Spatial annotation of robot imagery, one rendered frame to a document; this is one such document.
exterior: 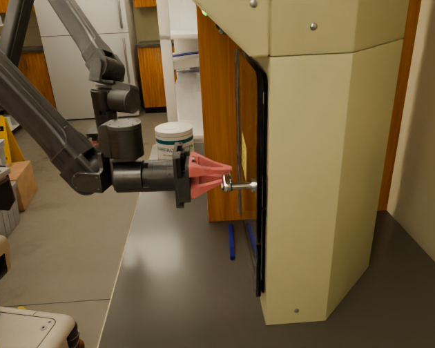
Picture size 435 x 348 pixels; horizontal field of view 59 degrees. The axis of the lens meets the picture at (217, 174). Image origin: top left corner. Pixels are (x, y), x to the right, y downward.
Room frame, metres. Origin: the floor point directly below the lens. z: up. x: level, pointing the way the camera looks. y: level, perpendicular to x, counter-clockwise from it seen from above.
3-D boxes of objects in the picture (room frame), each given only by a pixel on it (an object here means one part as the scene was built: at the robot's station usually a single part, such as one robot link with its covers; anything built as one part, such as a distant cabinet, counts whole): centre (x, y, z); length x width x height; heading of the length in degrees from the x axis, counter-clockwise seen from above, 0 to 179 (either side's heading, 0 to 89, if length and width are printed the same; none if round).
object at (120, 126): (0.63, 0.18, 1.24); 0.12 x 0.09 x 0.11; 77
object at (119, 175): (0.62, 0.15, 1.21); 0.07 x 0.06 x 0.07; 90
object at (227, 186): (0.60, -0.03, 1.20); 0.10 x 0.05 x 0.03; 1
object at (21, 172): (2.87, 1.74, 0.14); 0.41 x 0.32 x 0.28; 8
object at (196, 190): (0.62, 0.02, 1.20); 0.09 x 0.07 x 0.07; 90
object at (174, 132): (1.27, 0.14, 1.02); 0.13 x 0.13 x 0.15
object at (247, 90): (0.67, -0.06, 1.19); 0.30 x 0.01 x 0.40; 1
